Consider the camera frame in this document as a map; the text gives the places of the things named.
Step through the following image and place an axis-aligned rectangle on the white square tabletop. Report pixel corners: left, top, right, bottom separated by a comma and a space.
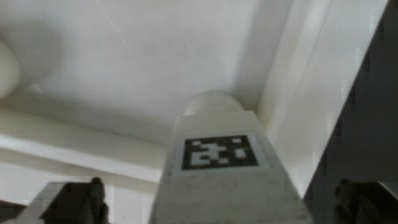
0, 0, 391, 224

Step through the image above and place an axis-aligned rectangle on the white table leg with tag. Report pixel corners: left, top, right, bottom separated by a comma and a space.
149, 91, 313, 224

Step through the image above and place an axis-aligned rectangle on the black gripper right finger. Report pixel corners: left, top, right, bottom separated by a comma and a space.
334, 179, 398, 224

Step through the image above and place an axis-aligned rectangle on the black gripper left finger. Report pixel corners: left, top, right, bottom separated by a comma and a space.
41, 177, 109, 224

